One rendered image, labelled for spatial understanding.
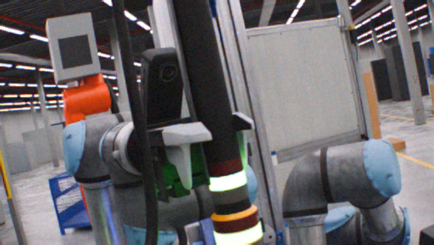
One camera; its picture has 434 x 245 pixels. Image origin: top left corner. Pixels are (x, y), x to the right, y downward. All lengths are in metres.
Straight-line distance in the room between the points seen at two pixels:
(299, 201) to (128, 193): 0.38
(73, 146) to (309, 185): 0.50
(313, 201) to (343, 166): 0.09
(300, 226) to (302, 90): 1.67
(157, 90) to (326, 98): 2.13
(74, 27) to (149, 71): 3.93
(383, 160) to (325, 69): 1.78
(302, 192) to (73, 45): 3.67
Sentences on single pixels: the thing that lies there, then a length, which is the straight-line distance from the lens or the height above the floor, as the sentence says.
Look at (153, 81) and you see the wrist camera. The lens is 0.48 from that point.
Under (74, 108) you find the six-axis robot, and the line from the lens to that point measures 4.37.
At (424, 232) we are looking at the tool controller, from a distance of 1.10.
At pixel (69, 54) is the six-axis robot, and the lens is 4.32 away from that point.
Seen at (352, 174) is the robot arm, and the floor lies 1.47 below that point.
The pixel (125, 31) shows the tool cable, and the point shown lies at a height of 1.72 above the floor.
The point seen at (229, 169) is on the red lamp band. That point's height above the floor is 1.59.
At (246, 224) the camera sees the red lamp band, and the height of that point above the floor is 1.54.
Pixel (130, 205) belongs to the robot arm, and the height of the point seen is 1.53.
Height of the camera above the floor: 1.65
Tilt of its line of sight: 3 degrees down
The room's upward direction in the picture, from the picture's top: 12 degrees counter-clockwise
